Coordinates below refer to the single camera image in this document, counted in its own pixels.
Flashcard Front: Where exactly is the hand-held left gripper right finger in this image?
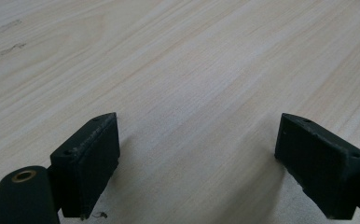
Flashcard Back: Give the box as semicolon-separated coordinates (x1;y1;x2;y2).
274;112;360;220

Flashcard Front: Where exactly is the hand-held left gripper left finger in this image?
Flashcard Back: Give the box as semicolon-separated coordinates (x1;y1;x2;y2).
49;112;121;220

